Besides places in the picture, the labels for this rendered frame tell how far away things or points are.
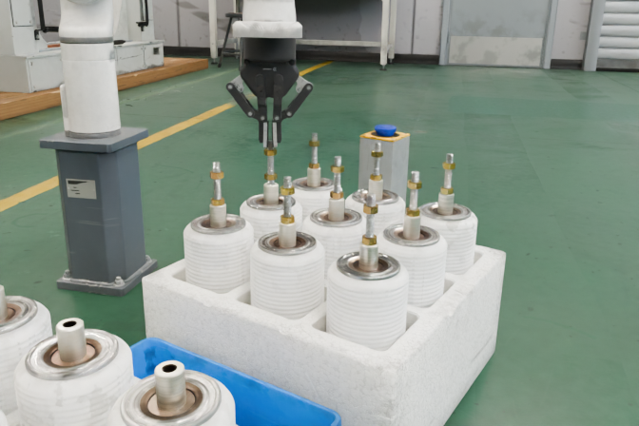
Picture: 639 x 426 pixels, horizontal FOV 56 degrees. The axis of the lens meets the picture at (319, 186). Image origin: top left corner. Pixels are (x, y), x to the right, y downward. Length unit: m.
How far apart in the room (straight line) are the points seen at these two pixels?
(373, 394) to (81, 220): 0.72
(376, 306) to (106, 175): 0.65
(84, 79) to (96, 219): 0.26
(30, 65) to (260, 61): 2.66
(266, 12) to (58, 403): 0.54
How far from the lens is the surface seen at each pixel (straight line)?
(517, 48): 5.96
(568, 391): 1.01
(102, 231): 1.20
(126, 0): 4.58
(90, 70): 1.16
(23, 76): 3.45
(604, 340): 1.17
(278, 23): 0.81
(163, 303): 0.85
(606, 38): 6.01
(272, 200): 0.91
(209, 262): 0.81
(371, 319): 0.69
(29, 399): 0.56
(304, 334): 0.71
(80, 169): 1.19
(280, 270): 0.73
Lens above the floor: 0.55
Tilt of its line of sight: 17 degrees down
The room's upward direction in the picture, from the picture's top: 1 degrees clockwise
